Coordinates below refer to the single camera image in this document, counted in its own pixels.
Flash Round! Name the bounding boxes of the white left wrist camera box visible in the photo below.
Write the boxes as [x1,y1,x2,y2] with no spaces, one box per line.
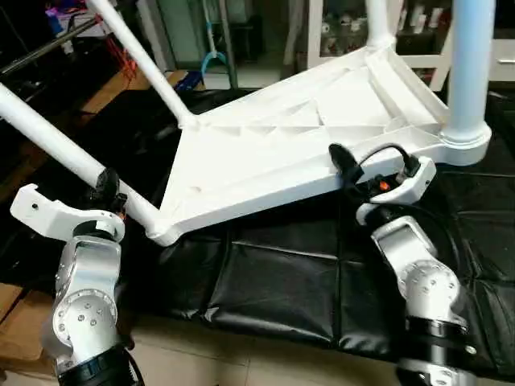
[10,183,126,242]

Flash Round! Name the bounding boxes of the black work mat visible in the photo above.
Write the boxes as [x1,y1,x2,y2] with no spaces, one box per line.
[0,80,515,379]

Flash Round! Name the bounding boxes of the teal long-handled dustpan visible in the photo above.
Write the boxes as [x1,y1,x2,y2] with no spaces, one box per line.
[200,0,229,78]

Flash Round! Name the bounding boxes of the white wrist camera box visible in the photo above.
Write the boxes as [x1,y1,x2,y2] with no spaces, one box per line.
[354,156,439,228]
[10,183,126,242]

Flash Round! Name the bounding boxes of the blue and yellow box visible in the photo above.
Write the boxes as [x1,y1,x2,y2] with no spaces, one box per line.
[164,71,204,91]

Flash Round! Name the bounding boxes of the white plastic table leg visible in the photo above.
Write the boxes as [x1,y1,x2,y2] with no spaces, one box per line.
[365,0,397,51]
[85,0,197,129]
[0,84,162,232]
[443,0,496,146]

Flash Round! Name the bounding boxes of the brown wooden desk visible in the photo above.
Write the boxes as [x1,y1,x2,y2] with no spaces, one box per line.
[0,66,170,182]

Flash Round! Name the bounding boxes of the white plastic table top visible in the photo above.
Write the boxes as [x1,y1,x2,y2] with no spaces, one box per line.
[145,42,493,247]

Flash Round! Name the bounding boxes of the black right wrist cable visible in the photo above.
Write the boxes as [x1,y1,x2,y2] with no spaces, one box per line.
[351,143,422,178]

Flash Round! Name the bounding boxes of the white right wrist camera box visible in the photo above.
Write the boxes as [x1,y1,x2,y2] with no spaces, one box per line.
[354,156,439,228]

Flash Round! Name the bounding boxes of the white glass-door cabinet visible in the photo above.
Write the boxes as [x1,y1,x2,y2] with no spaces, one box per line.
[307,0,476,91]

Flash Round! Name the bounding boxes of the red cables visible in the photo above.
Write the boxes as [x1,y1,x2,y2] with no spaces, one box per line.
[113,32,139,78]

